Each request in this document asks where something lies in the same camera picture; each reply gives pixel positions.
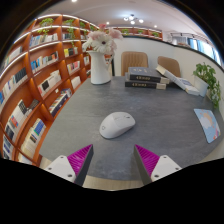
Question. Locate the white leaning book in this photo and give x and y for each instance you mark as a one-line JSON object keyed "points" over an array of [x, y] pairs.
{"points": [[171, 77]]}

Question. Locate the green potted plant white pot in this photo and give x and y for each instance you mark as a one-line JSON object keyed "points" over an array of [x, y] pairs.
{"points": [[206, 76]]}

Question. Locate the pink and white flower bouquet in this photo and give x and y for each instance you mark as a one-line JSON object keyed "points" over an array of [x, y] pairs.
{"points": [[101, 39]]}

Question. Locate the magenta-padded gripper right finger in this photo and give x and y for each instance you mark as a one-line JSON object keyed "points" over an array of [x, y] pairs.
{"points": [[163, 166]]}

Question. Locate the white computer mouse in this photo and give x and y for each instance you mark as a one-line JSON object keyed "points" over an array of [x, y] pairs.
{"points": [[116, 125]]}

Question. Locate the dark grey hardcover book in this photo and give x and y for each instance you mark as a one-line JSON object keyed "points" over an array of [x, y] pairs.
{"points": [[143, 85], [145, 74]]}

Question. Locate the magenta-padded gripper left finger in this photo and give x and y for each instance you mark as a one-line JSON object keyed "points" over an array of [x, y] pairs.
{"points": [[63, 166]]}

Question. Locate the wooden wall shelf with plants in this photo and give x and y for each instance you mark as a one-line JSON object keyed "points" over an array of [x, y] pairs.
{"points": [[140, 32]]}

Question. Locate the white ceramic pitcher vase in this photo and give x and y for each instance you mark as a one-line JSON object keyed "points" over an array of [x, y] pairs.
{"points": [[99, 68]]}

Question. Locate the curved wooden bookshelf unit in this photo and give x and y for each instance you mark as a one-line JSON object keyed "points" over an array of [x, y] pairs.
{"points": [[33, 86]]}

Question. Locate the tan upholstered chair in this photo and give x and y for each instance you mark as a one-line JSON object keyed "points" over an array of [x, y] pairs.
{"points": [[134, 60], [170, 65]]}

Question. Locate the light blue printed mouse pad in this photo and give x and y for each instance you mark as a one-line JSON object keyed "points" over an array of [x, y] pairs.
{"points": [[208, 125]]}

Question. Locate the window with curtains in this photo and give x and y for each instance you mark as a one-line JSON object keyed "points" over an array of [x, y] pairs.
{"points": [[203, 48]]}

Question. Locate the cluster of ceiling lights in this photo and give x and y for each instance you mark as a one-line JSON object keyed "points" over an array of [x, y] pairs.
{"points": [[132, 19]]}

